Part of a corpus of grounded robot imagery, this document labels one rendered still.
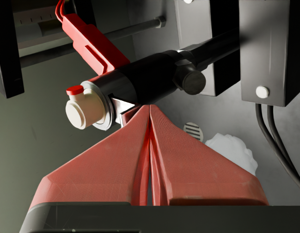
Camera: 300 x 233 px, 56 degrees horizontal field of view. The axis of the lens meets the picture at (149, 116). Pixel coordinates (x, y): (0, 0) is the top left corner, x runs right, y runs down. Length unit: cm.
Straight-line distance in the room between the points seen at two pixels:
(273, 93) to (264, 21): 6
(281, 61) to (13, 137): 36
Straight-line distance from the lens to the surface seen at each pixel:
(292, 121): 42
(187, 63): 17
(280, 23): 23
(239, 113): 45
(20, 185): 47
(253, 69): 24
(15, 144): 45
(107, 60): 17
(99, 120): 15
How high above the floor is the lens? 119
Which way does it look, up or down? 38 degrees down
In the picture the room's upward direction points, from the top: 121 degrees counter-clockwise
